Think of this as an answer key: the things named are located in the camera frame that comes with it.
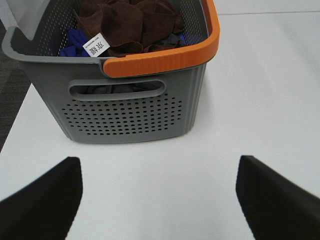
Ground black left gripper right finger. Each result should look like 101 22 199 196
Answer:
235 155 320 240

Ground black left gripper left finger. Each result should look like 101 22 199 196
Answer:
0 157 83 240

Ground brown towel with white label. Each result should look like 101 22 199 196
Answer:
74 0 184 58

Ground blue towel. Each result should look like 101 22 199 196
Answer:
59 28 90 57

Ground dark grey towel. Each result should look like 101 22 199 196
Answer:
153 33 187 48

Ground grey basket with orange rim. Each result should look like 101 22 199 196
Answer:
2 0 220 144

